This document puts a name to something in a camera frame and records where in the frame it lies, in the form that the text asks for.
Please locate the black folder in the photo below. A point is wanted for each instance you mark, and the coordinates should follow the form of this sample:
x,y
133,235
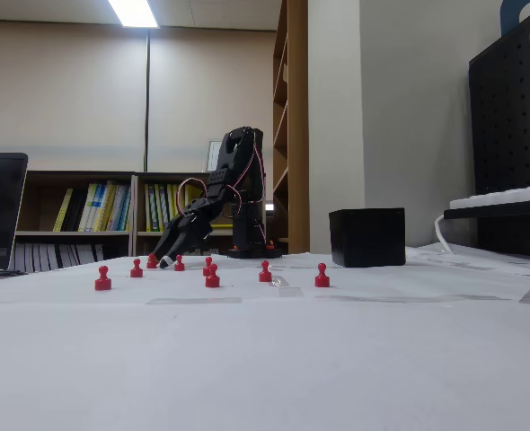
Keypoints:
x,y
74,211

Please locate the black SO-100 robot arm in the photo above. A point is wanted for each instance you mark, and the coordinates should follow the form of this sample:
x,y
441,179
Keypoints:
x,y
242,224

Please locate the slanted yellow book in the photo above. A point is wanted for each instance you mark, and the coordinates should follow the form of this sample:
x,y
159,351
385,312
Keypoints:
x,y
63,211

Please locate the white archive binders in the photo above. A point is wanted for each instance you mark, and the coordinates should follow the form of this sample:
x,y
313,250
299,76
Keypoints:
x,y
58,257

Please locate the white paper table cover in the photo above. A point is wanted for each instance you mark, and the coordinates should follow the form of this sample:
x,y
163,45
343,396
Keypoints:
x,y
265,359

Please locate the framed white certificate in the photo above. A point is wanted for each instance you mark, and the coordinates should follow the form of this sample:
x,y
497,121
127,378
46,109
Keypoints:
x,y
214,156

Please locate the small glowing white device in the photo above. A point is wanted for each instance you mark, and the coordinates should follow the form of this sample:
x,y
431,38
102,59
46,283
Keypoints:
x,y
270,207

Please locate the black wall conduit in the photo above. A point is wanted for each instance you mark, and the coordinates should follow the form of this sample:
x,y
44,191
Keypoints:
x,y
147,99

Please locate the blue white binder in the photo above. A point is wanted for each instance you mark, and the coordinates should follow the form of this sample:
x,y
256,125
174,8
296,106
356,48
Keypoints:
x,y
121,208

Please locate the white power strip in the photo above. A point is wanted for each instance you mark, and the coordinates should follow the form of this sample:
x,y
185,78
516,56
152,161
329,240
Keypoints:
x,y
507,194

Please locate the black perforated pegboard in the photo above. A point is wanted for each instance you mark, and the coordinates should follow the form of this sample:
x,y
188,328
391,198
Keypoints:
x,y
512,134

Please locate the yellow flat folder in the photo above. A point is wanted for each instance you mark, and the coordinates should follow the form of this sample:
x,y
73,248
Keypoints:
x,y
222,226

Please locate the black pegboard shelf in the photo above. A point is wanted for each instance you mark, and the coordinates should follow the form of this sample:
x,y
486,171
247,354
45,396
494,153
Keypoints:
x,y
494,211

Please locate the blue rounded object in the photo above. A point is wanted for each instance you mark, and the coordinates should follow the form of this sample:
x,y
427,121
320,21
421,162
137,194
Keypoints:
x,y
509,15

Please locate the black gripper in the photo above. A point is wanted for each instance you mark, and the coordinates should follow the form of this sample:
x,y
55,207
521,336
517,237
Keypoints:
x,y
181,236

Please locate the ceiling light panel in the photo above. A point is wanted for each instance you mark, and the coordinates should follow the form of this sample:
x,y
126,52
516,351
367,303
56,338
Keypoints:
x,y
134,12

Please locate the black open box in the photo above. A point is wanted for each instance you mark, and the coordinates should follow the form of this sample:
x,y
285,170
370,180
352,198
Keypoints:
x,y
368,238

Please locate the tall wooden bookshelf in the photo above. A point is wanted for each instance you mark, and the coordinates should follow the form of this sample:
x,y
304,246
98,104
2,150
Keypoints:
x,y
297,134

